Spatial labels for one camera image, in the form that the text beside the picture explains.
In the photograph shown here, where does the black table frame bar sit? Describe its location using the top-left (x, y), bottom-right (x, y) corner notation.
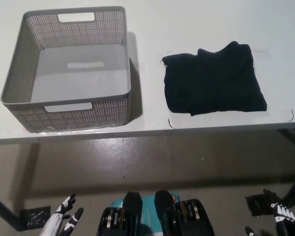
top-left (276, 127), bottom-right (295, 149)

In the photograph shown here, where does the clear adhesive tape strip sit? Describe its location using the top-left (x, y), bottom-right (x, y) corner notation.
top-left (38, 125), bottom-right (121, 135)

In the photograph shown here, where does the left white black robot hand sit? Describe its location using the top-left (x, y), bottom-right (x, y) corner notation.
top-left (40, 193), bottom-right (85, 236)

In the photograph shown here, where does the grey perforated plastic basket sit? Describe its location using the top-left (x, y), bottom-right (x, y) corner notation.
top-left (0, 4), bottom-right (132, 134)

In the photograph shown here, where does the black t shirt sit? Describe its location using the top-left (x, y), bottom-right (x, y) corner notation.
top-left (161, 41), bottom-right (268, 117)

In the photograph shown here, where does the black ribbed robot body block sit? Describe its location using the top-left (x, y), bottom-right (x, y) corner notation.
top-left (96, 191), bottom-right (144, 236)
top-left (154, 189), bottom-right (216, 236)

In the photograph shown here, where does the black table foot plate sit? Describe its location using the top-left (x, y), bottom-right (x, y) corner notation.
top-left (245, 193), bottom-right (276, 217)
top-left (19, 206), bottom-right (52, 232)

